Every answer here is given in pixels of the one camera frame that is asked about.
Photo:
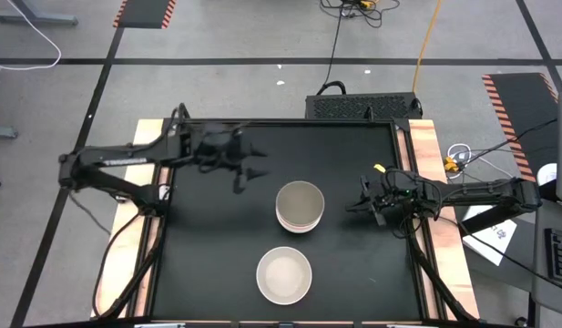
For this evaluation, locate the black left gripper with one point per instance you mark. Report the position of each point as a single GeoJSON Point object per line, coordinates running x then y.
{"type": "Point", "coordinates": [217, 148]}

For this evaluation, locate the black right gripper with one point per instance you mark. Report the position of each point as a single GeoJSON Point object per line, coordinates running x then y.
{"type": "Point", "coordinates": [394, 196]}

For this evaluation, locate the olive grey bowl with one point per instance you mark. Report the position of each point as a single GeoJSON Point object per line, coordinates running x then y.
{"type": "Point", "coordinates": [300, 202]}

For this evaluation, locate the white bowl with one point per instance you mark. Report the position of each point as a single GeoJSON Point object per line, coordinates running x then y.
{"type": "Point", "coordinates": [299, 231]}

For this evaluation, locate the large beige bowl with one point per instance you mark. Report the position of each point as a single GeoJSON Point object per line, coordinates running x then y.
{"type": "Point", "coordinates": [284, 275]}

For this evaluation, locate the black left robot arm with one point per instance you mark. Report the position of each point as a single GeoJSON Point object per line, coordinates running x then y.
{"type": "Point", "coordinates": [107, 161]}

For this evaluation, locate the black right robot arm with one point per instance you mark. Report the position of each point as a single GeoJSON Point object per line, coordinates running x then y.
{"type": "Point", "coordinates": [481, 193]}

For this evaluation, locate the black perforated computer case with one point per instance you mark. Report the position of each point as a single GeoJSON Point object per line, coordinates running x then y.
{"type": "Point", "coordinates": [353, 107]}

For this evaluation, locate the white paper sheet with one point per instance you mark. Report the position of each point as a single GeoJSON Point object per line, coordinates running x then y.
{"type": "Point", "coordinates": [490, 241]}

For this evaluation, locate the white round cup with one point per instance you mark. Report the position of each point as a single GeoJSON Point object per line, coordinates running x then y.
{"type": "Point", "coordinates": [547, 174]}

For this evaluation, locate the small black hazard-striped mat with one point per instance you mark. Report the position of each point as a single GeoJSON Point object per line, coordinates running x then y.
{"type": "Point", "coordinates": [144, 13]}

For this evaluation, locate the large black hazard-striped mat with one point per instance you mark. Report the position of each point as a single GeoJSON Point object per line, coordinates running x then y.
{"type": "Point", "coordinates": [526, 109]}

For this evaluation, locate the black keyboard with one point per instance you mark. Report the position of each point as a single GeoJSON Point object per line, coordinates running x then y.
{"type": "Point", "coordinates": [560, 255]}

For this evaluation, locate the grey desk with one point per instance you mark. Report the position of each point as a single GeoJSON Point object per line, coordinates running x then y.
{"type": "Point", "coordinates": [554, 300]}

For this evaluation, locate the short grey metal foot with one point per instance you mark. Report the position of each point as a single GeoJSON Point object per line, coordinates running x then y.
{"type": "Point", "coordinates": [2, 132]}

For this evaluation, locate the grey metal table foot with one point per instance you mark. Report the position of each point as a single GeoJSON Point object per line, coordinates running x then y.
{"type": "Point", "coordinates": [39, 19]}

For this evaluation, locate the black metal table frame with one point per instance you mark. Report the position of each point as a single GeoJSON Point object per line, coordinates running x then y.
{"type": "Point", "coordinates": [308, 121]}

